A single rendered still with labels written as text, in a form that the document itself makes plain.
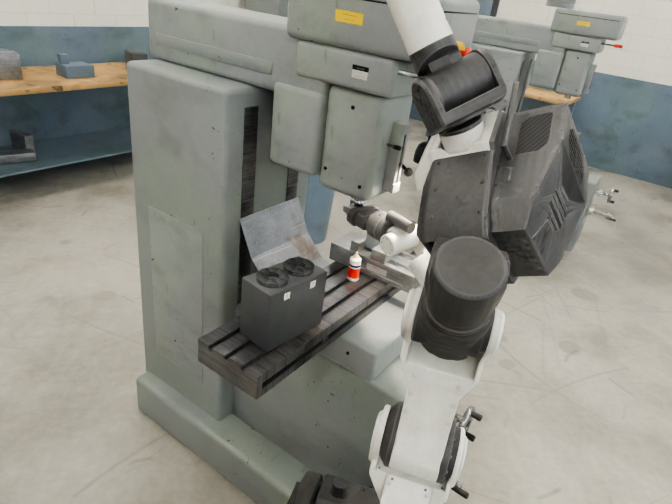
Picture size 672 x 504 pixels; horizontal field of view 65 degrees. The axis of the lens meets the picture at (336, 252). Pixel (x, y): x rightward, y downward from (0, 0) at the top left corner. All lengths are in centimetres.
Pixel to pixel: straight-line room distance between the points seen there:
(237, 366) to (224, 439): 87
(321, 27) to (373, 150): 36
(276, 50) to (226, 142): 32
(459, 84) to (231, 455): 170
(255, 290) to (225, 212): 45
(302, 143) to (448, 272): 92
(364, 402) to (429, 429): 69
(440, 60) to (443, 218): 30
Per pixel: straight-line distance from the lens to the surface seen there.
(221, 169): 175
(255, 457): 223
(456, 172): 106
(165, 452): 254
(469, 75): 106
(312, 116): 160
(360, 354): 170
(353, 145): 155
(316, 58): 157
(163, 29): 206
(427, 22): 105
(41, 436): 272
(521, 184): 101
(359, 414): 186
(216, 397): 228
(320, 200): 399
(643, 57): 792
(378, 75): 146
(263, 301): 141
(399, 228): 155
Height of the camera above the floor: 190
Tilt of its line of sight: 28 degrees down
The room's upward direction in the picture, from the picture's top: 8 degrees clockwise
